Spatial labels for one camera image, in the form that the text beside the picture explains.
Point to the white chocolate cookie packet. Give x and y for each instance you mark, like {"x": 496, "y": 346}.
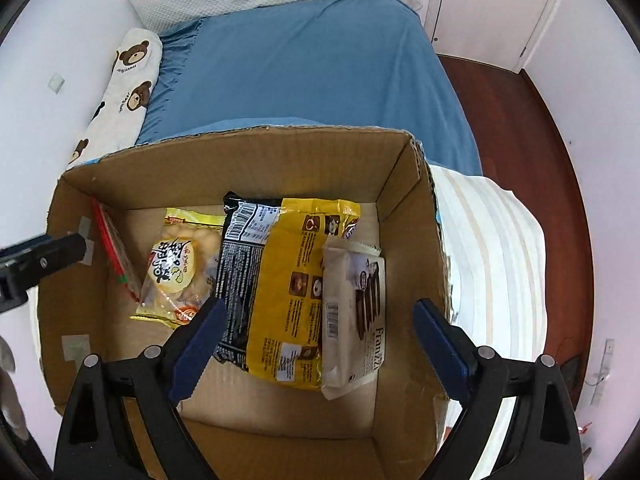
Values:
{"x": 340, "y": 300}

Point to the cardboard box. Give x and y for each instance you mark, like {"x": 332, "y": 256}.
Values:
{"x": 300, "y": 170}

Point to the clear yellow biscuit packet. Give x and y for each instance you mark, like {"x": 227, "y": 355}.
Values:
{"x": 172, "y": 265}

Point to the striped blanket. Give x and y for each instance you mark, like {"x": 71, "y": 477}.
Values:
{"x": 490, "y": 260}

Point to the white power strip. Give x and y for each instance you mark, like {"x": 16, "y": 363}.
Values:
{"x": 597, "y": 380}

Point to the white wall socket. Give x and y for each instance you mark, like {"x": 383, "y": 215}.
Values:
{"x": 56, "y": 82}
{"x": 609, "y": 347}

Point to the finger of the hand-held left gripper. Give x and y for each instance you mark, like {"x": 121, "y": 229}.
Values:
{"x": 50, "y": 255}

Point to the blue bed sheet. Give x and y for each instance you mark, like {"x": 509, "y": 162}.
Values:
{"x": 310, "y": 70}

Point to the red snack packet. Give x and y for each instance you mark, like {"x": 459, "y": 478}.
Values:
{"x": 117, "y": 255}

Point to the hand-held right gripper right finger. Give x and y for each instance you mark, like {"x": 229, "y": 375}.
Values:
{"x": 442, "y": 345}

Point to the bear print pillow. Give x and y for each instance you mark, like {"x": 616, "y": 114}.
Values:
{"x": 125, "y": 85}

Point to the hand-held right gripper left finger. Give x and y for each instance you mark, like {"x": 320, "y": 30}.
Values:
{"x": 197, "y": 355}

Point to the large black yellow snack packet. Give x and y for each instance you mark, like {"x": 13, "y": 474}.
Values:
{"x": 285, "y": 285}

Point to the white door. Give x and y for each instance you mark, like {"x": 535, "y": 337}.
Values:
{"x": 490, "y": 5}

